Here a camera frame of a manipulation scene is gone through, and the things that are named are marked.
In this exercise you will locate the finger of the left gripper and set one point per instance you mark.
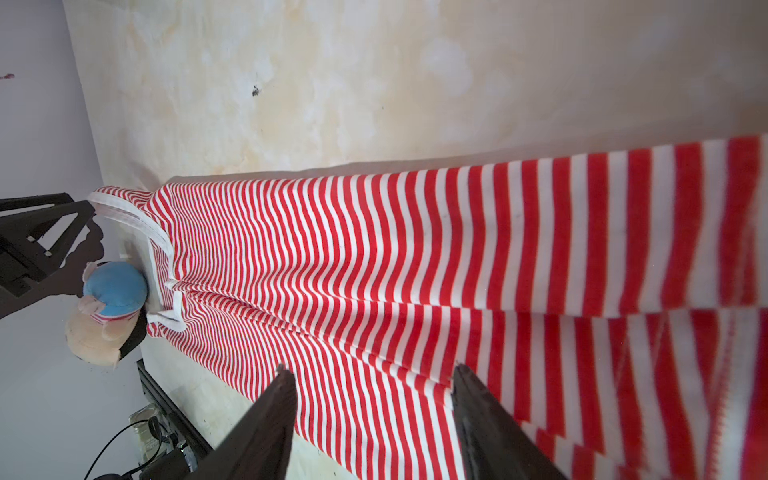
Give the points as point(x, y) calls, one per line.
point(28, 204)
point(35, 245)

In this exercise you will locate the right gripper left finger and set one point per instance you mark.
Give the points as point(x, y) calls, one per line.
point(259, 446)

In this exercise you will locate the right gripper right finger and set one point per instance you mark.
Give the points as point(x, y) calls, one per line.
point(492, 444)

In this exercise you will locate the red white striped tank top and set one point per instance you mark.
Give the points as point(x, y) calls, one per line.
point(614, 303)

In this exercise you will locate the plush doll blue hat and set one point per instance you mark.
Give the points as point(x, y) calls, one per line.
point(110, 320)

